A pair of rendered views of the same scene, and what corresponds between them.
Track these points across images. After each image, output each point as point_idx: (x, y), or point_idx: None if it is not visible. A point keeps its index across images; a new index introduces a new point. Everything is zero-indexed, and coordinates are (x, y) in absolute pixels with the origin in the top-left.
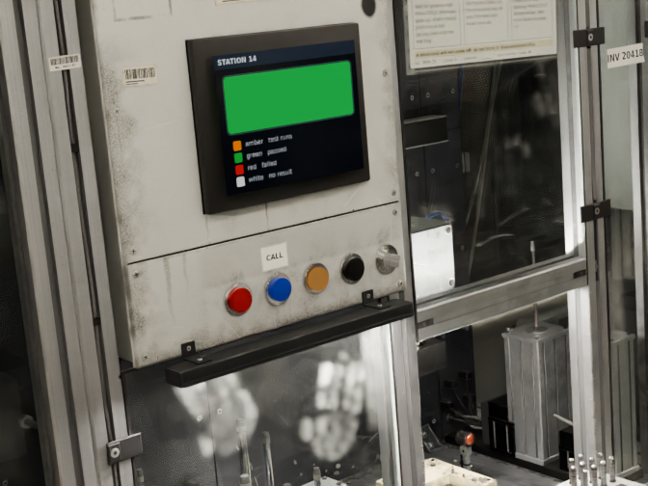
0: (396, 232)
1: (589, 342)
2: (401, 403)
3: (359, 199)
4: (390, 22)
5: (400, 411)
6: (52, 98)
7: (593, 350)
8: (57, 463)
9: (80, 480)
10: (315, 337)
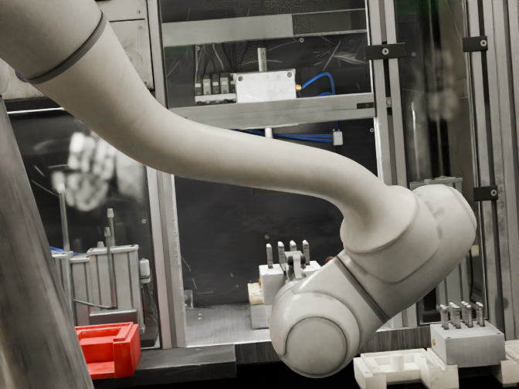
0: (142, 42)
1: (381, 170)
2: (151, 179)
3: (104, 13)
4: None
5: (150, 185)
6: None
7: (385, 177)
8: None
9: None
10: (37, 103)
